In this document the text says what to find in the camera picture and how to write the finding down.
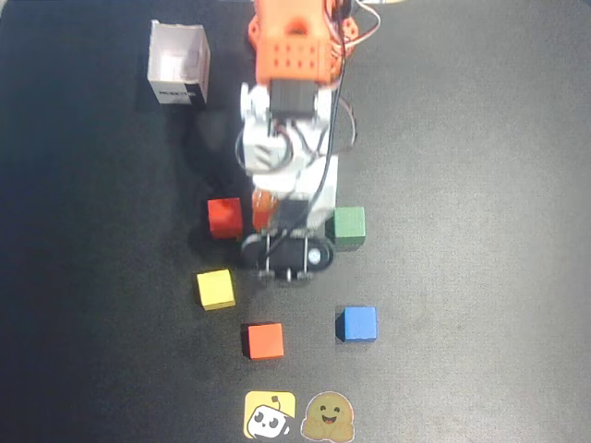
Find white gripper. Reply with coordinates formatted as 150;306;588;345
251;154;341;232

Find green wooden cube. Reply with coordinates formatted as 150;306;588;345
328;206;367;251

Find red wooden cube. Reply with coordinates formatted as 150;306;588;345
206;197;245;240

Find yellow wooden cube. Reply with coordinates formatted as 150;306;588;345
195;269;237;311

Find blue wooden cube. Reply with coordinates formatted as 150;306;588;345
334;305;379;343

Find orange wooden cube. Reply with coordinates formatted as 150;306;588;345
240;321;285;361

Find dark grey felt mat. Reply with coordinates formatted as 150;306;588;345
0;0;591;443

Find white cardboard box black label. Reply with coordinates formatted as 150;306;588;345
146;19;212;110

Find yellow robot mascot sticker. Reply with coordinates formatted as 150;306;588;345
243;390;297;440

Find hugging face emoji sticker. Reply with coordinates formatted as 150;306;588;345
300;390;356;441

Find black oval wrist camera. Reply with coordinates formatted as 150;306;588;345
239;230;336;283

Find black camera cable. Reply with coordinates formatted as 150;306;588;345
267;68;345;250

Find red white servo wires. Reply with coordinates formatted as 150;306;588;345
330;0;383;61

